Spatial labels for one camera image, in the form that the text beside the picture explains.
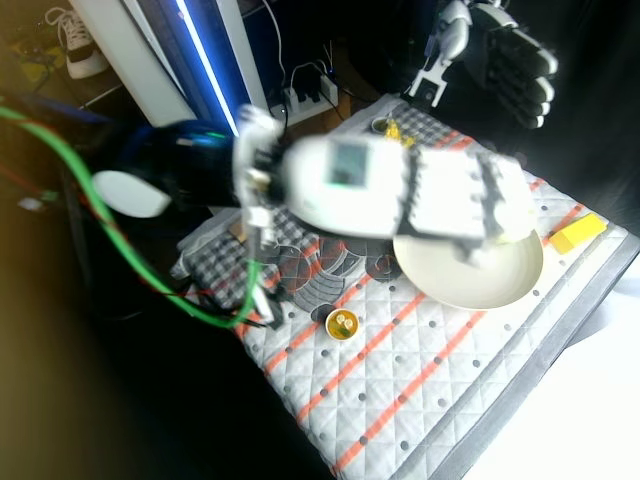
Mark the white and blue pillar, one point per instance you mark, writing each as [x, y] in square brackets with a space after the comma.
[150, 75]

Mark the cream round plate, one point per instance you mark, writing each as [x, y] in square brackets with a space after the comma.
[475, 285]

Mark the white power strip with plugs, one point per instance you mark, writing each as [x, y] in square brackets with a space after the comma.
[305, 112]

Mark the yellow rectangular block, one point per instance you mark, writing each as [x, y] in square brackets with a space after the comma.
[580, 232]

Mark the white and black shoe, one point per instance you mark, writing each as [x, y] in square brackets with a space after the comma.
[80, 45]

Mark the blue toy cup green soup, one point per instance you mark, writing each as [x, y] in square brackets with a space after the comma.
[379, 125]

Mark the grey quilt with bear print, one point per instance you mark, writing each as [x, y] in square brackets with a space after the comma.
[400, 390]

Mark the wooden block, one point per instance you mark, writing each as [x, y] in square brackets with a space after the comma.
[237, 230]

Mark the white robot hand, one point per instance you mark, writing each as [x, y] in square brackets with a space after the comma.
[515, 65]
[360, 190]

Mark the yellow toy bowl with slices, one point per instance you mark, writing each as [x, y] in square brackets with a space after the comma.
[342, 325]

